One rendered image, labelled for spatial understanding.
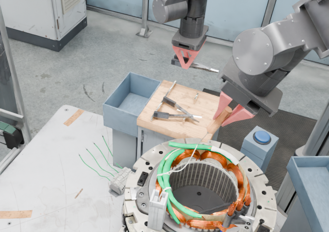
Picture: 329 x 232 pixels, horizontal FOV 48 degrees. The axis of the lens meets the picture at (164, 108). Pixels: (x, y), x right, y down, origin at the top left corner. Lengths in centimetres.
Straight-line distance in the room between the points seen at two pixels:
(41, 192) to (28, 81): 176
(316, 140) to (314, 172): 15
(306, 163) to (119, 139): 53
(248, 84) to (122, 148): 66
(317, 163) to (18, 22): 266
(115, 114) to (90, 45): 223
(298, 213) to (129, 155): 51
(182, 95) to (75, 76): 189
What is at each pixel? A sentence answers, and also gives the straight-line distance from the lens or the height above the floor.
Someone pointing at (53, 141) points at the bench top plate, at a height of 78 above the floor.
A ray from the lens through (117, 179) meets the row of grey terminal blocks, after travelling 115.
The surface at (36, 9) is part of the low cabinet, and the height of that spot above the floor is 35.
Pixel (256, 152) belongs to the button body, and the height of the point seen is 101.
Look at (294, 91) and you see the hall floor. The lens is 304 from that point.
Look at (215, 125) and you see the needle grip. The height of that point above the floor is 130.
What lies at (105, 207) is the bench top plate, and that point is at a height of 78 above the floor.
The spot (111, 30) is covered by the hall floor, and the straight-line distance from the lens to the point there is 343.
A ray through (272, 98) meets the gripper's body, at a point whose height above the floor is 139.
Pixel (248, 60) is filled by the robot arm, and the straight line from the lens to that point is 47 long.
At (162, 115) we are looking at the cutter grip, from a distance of 96.
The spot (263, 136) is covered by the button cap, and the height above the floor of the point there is 104.
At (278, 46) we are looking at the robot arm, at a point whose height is 152.
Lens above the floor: 175
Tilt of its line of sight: 42 degrees down
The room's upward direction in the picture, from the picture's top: 6 degrees clockwise
